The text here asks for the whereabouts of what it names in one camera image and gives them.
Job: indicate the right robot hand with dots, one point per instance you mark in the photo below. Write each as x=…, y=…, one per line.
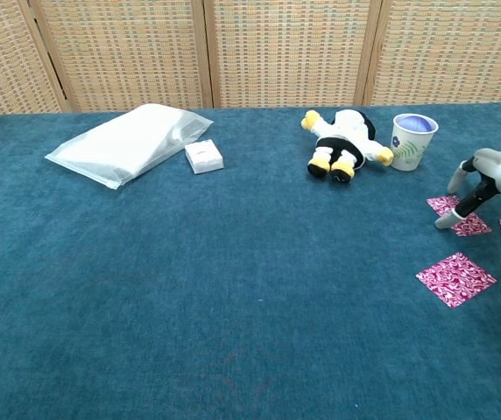
x=496, y=168

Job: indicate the floral paper cup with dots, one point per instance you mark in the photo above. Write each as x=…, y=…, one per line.
x=408, y=149

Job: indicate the black and white plush doll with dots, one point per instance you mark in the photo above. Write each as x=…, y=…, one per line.
x=342, y=131

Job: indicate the woven wooden folding screen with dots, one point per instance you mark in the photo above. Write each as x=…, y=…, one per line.
x=277, y=52

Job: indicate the teal table cloth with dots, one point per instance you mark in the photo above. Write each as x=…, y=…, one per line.
x=233, y=262

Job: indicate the small white box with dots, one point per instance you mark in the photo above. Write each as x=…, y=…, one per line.
x=204, y=157

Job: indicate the white plastic bag package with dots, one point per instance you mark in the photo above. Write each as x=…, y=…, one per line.
x=119, y=144

